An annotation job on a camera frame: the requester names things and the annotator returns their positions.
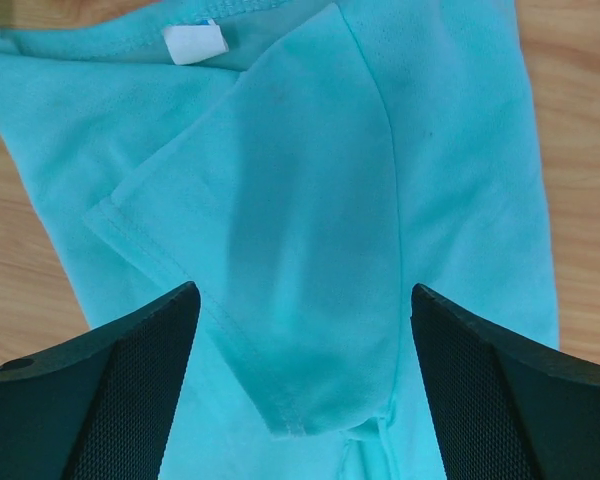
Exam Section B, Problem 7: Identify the teal t shirt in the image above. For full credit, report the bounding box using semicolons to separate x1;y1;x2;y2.
0;1;559;479

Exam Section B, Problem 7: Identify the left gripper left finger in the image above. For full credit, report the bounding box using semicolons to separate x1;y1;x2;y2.
0;282;201;480

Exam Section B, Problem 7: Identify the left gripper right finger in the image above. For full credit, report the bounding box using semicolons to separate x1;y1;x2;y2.
411;284;600;479

